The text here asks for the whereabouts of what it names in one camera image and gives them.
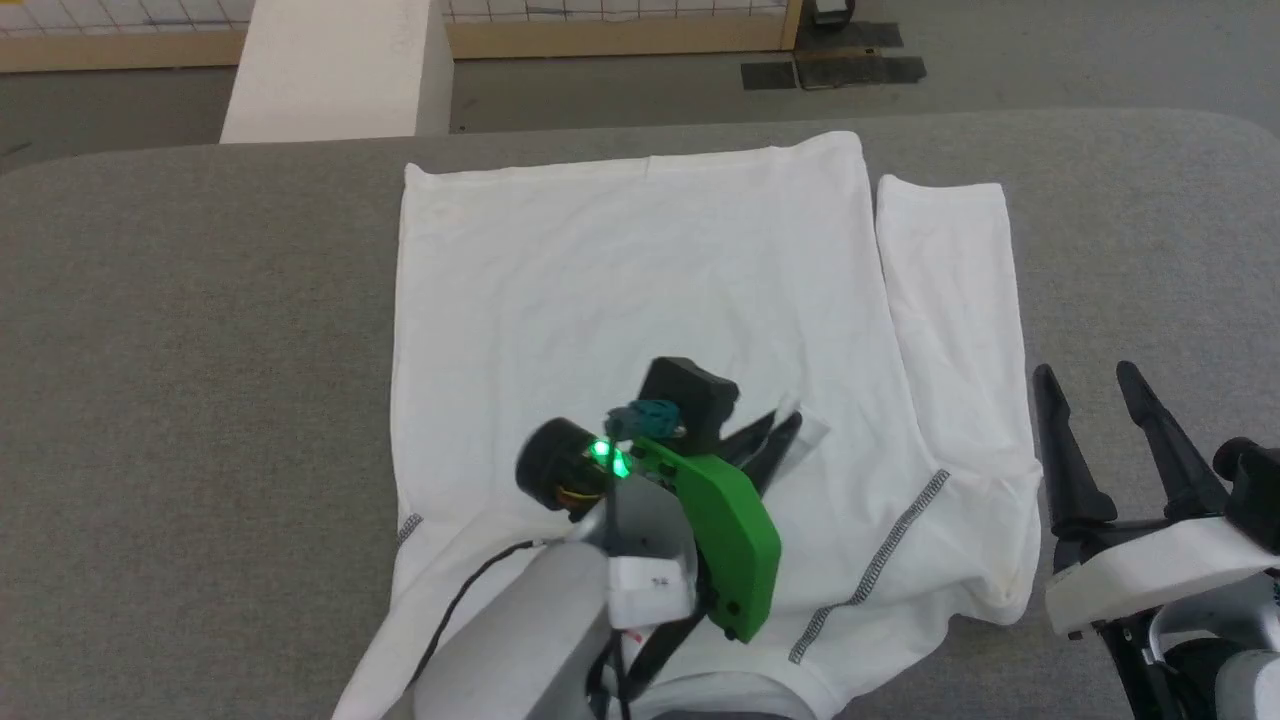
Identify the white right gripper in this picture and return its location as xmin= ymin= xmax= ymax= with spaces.
xmin=1032 ymin=361 xmax=1280 ymax=638

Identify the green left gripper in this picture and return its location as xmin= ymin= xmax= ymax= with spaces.
xmin=622 ymin=412 xmax=805 ymax=701

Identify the white long-sleeve garment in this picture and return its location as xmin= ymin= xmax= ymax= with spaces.
xmin=330 ymin=130 xmax=1046 ymax=720

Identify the white paper label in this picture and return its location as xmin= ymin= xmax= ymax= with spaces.
xmin=610 ymin=555 xmax=696 ymax=629

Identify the wide black floor mat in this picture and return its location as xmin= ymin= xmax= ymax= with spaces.
xmin=797 ymin=52 xmax=927 ymax=90

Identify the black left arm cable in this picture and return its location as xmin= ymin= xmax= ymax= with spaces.
xmin=405 ymin=400 xmax=681 ymax=691

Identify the lemon print partition wooden frame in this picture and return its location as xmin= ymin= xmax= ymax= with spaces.
xmin=0 ymin=0 xmax=806 ymax=74

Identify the white rectangular pedestal box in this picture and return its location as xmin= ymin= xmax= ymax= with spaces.
xmin=220 ymin=0 xmax=456 ymax=145

